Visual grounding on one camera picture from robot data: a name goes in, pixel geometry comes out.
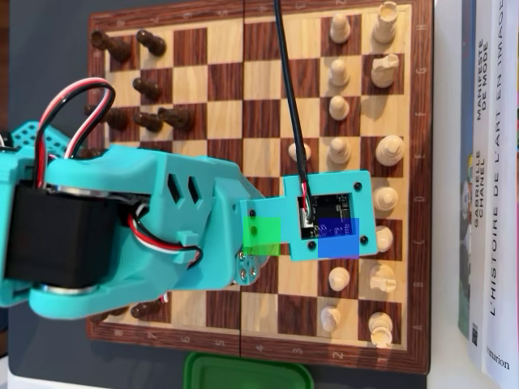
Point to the white wooden king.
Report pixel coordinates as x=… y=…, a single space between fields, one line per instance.
x=389 y=152

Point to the white wooden queen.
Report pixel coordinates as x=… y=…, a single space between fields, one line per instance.
x=385 y=198

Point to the white wooden bishop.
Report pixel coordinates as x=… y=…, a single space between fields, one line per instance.
x=340 y=150
x=384 y=238

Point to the white art history book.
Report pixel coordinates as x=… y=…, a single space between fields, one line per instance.
x=507 y=243

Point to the wooden folding chessboard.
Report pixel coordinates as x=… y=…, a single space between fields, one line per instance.
x=259 y=81

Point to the dark brown wooden bishop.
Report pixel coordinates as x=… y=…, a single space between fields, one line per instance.
x=119 y=119

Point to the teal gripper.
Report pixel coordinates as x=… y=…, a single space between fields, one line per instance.
x=246 y=272

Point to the blue illustrated book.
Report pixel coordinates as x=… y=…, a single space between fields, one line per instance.
x=467 y=81

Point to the dark brown wooden knight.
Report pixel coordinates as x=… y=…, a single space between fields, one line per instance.
x=178 y=117

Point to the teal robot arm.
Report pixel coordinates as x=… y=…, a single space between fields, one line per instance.
x=101 y=166

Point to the dark brown wooden pawn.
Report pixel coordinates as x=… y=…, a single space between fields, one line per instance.
x=153 y=44
x=148 y=120
x=144 y=311
x=149 y=89

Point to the green plastic container lid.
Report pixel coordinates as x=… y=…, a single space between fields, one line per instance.
x=243 y=373

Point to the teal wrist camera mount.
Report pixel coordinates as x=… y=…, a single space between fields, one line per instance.
x=324 y=182

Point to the white wooden rook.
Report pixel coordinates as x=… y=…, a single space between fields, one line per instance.
x=380 y=327
x=384 y=29

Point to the white Gabrielle Chanel book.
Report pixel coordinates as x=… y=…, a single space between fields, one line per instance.
x=480 y=194

